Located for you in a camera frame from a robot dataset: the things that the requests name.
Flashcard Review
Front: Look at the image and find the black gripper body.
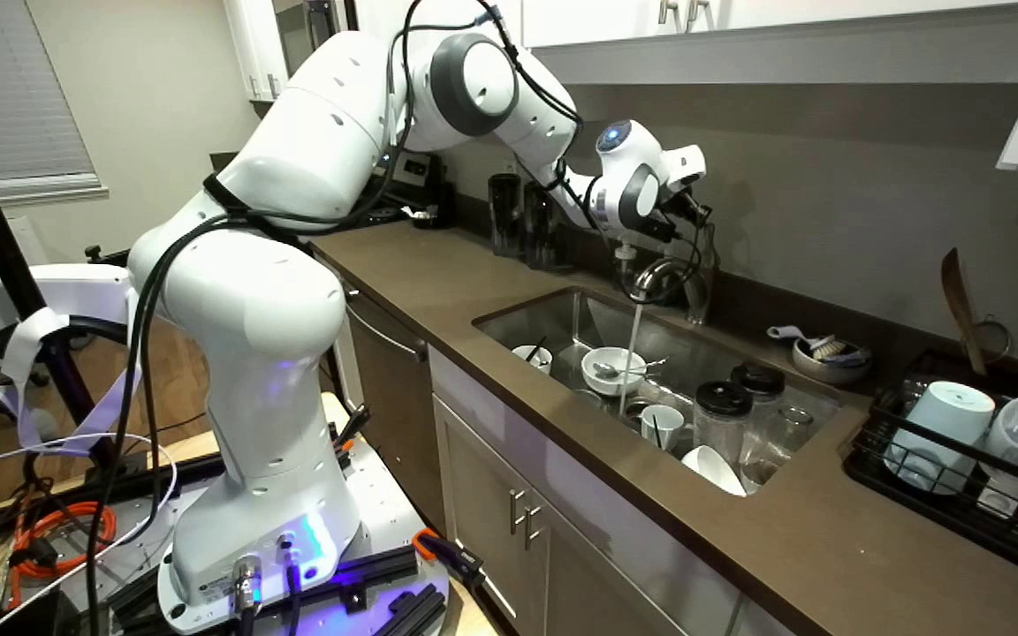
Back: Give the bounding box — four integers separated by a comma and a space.
647, 182, 699, 245

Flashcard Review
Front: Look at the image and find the steel kitchen faucet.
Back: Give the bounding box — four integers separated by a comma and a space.
629, 240, 720, 332

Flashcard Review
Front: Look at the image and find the green soap pump dispenser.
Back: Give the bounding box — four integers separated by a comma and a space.
611, 240, 644, 293

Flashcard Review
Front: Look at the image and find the black countertop appliance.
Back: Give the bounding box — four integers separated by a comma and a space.
484, 174, 527, 257
518, 180, 562, 268

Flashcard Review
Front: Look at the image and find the white blue dish brush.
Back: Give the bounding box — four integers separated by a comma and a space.
765, 323, 854, 363

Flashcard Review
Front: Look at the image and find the stainless steel sink basin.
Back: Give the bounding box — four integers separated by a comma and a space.
471, 287, 845, 500

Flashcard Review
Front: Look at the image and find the clear jar black lid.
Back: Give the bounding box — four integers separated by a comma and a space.
694, 377, 756, 465
728, 356, 787, 403

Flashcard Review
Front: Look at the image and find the white bowl with spoon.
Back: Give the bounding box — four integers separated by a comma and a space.
576, 344, 650, 400

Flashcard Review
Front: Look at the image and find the white brush holder dish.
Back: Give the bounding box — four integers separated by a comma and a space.
787, 332, 875, 390

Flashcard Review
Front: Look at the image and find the small white bowl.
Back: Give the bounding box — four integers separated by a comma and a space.
508, 344, 558, 377

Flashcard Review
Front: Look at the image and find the white cabinet above sink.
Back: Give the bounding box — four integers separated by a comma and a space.
518, 0, 1018, 88

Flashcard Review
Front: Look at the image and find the white mug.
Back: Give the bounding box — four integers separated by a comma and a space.
637, 400, 690, 453

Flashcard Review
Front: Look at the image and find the clear glass jar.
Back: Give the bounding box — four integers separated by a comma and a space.
741, 403, 820, 486

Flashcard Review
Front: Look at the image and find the white shallow bowl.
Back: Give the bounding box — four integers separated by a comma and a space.
680, 440, 748, 497

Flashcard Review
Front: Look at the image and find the wooden spatula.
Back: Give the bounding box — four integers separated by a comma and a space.
935, 245, 990, 383

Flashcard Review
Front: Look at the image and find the light blue cup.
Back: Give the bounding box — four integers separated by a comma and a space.
880, 377, 998, 497

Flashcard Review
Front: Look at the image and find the stainless dishwasher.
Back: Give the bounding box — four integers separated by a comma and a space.
342, 277, 449, 533

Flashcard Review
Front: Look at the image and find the grey robot mounting table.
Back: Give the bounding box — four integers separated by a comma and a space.
59, 392, 459, 636

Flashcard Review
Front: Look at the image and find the orange black clamp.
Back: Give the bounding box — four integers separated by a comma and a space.
410, 527, 490, 593

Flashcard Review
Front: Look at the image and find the built-in microwave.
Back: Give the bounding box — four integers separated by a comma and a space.
271, 0, 360, 48

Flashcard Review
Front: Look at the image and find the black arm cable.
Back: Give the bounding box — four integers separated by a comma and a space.
80, 0, 654, 636

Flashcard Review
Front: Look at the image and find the white plastic frame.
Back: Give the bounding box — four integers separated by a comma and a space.
0, 262, 147, 462

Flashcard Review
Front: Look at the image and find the orange cable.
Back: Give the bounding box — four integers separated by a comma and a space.
6, 497, 121, 593

